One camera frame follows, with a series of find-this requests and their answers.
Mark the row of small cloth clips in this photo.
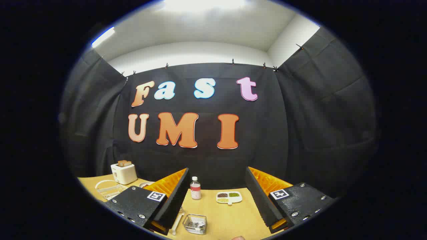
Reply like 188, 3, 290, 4
98, 43, 304, 77

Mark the ceiling strip light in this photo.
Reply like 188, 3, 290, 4
92, 27, 115, 47

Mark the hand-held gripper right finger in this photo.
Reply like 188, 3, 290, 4
245, 166, 336, 234

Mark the white toaster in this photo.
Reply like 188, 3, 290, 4
111, 162, 138, 185

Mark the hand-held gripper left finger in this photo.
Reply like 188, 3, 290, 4
104, 168, 191, 236

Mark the white wire dish rack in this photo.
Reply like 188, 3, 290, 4
95, 180, 186, 236

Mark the white divided dish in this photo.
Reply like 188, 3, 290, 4
216, 191, 243, 205

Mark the ceiling light panel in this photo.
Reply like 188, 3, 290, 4
163, 0, 247, 12

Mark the plastic bottle with red label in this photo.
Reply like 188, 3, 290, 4
190, 176, 201, 200

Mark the silver wire basket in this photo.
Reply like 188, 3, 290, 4
182, 214, 207, 235

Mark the black backdrop cloth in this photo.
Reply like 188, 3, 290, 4
59, 27, 379, 200

